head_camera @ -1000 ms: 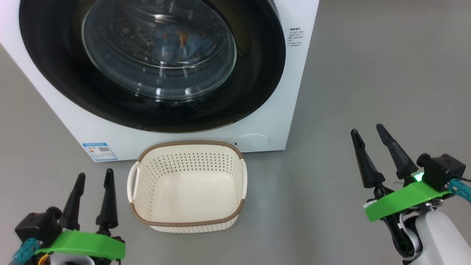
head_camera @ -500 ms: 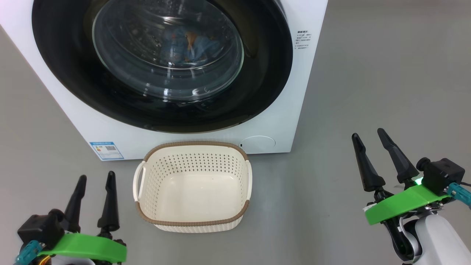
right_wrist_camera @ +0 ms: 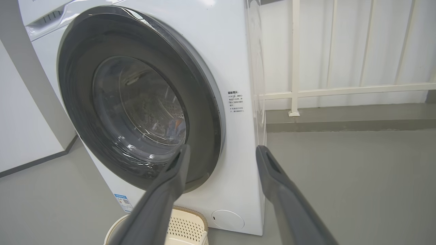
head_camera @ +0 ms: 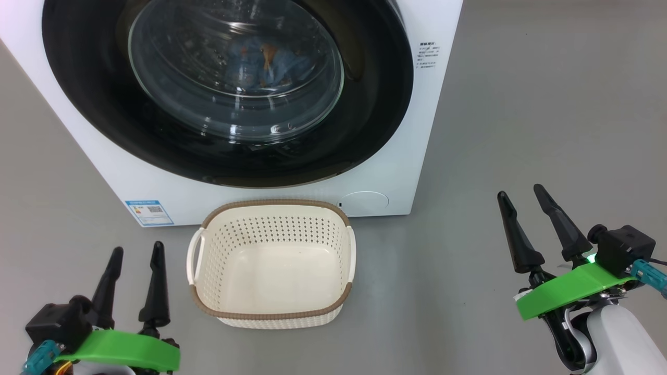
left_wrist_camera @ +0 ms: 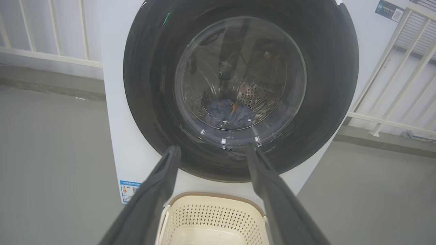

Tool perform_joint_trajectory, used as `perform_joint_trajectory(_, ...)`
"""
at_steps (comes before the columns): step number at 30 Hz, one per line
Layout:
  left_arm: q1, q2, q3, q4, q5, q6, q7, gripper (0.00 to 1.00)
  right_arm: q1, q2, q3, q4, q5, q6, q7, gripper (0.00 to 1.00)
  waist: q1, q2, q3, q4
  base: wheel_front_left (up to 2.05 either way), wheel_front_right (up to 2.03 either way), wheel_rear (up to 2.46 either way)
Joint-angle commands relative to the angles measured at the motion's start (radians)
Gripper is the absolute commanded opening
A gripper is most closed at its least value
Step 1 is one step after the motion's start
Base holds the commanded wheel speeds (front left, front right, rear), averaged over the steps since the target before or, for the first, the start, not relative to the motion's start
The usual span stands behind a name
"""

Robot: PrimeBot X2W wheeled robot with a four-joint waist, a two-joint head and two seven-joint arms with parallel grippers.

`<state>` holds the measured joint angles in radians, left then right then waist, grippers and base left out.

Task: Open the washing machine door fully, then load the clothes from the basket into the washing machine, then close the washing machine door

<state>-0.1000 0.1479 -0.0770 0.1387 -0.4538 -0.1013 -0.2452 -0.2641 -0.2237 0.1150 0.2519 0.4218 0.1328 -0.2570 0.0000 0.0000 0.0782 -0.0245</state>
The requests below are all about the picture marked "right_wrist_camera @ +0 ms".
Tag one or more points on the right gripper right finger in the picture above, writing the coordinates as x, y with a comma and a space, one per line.
289, 204

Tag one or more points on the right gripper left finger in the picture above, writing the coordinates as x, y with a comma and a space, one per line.
156, 204

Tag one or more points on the blue fox-print garment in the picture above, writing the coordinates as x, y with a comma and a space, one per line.
176, 125

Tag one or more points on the black round glass washer door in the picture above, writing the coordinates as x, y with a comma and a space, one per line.
85, 68

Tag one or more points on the cream perforated laundry basket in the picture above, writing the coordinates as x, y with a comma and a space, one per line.
187, 226

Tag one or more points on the white front-load washing machine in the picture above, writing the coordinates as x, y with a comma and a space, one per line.
221, 51

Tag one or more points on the blue energy label sticker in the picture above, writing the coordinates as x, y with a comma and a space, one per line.
124, 203

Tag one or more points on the round white filter cover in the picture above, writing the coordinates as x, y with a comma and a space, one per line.
227, 219

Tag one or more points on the black text instruction label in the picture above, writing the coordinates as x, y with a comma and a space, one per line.
235, 102

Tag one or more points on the white metal railing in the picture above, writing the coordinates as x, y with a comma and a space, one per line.
295, 68

